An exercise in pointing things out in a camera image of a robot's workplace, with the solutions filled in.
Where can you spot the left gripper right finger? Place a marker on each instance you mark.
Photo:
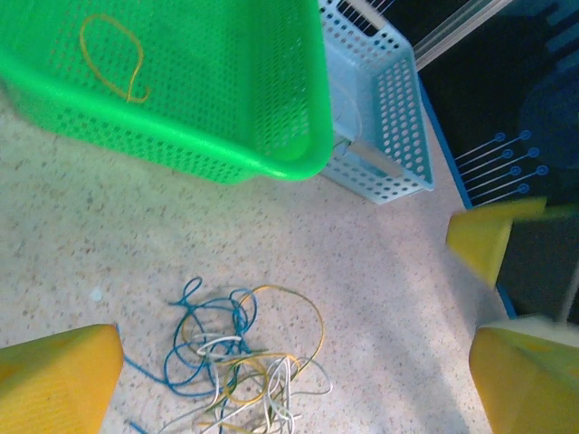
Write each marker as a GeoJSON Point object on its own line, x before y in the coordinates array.
{"type": "Point", "coordinates": [534, 384]}

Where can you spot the aluminium frame post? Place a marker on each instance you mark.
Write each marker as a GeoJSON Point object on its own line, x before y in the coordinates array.
{"type": "Point", "coordinates": [457, 31]}

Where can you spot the light blue plastic basket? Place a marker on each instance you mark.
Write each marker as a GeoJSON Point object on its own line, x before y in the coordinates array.
{"type": "Point", "coordinates": [398, 113]}

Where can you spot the green plastic basket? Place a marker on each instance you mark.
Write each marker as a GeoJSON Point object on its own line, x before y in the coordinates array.
{"type": "Point", "coordinates": [203, 81]}

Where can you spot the pile of rubber bands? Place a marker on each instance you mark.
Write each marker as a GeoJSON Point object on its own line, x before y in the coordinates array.
{"type": "Point", "coordinates": [194, 306]}

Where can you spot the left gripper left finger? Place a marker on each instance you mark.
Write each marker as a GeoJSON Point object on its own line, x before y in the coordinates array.
{"type": "Point", "coordinates": [54, 384]}

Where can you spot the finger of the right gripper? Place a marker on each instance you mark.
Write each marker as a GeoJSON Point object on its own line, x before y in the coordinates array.
{"type": "Point", "coordinates": [479, 239]}

